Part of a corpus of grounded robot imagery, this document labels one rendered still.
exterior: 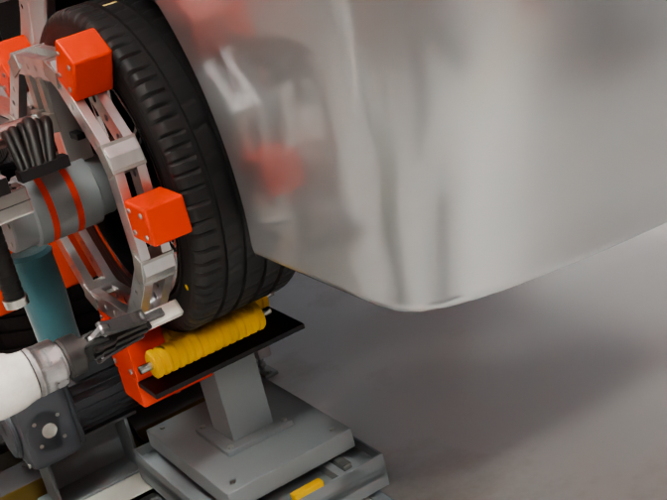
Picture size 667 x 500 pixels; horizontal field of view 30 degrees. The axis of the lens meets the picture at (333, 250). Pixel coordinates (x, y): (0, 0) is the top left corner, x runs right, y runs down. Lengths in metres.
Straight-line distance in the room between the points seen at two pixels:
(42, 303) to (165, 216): 0.51
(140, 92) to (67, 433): 0.92
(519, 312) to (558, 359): 0.32
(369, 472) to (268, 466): 0.21
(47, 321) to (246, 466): 0.50
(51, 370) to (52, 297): 0.36
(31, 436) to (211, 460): 0.40
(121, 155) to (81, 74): 0.15
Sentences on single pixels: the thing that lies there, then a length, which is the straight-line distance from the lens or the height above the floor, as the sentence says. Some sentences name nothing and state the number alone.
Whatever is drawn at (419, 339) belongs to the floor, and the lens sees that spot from 3.40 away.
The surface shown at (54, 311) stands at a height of 0.62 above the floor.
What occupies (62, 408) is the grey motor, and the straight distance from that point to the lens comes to 2.76.
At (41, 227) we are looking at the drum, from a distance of 2.33.
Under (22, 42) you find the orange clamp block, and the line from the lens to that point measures 2.58.
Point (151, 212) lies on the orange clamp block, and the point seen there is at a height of 0.87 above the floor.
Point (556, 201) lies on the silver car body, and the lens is 1.70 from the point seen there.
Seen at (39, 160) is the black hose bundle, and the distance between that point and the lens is 2.16.
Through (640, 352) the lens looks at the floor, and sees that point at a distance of 3.15.
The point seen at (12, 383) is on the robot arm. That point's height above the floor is 0.66.
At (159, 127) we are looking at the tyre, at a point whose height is 0.99.
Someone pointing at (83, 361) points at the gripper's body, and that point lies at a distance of 2.22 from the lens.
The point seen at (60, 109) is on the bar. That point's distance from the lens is 2.36.
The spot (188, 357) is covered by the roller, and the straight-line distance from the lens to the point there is 2.42.
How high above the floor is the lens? 1.50
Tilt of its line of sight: 21 degrees down
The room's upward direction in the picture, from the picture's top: 14 degrees counter-clockwise
